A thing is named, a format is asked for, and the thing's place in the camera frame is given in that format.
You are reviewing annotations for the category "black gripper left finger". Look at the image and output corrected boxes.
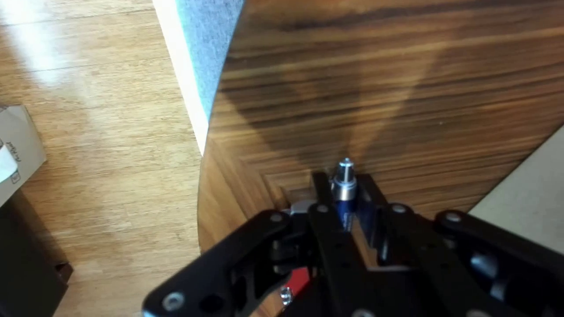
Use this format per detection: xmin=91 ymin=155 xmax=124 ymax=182
xmin=308 ymin=169 xmax=357 ymax=266

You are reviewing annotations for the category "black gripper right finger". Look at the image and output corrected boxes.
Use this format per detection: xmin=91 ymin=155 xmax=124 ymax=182
xmin=355 ymin=173 xmax=394 ymax=265

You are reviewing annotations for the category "blue pen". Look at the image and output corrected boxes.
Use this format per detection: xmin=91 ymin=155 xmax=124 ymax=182
xmin=329 ymin=155 xmax=359 ymax=233

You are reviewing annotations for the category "red pen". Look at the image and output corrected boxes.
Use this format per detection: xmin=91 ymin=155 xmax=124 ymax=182
xmin=278 ymin=266 xmax=311 ymax=309

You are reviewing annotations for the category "cardboard box with smile logo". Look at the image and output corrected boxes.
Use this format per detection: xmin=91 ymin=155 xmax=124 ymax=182
xmin=466 ymin=124 xmax=564 ymax=256

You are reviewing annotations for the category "wooden table with black legs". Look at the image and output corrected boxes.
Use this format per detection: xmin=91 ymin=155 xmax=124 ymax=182
xmin=195 ymin=0 xmax=564 ymax=256

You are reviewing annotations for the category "black ottoman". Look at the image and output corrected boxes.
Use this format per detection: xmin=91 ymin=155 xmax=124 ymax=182
xmin=0 ymin=192 xmax=75 ymax=317

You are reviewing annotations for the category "brown paper bag with tag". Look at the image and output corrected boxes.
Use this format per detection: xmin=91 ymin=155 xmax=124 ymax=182
xmin=0 ymin=104 xmax=49 ymax=208

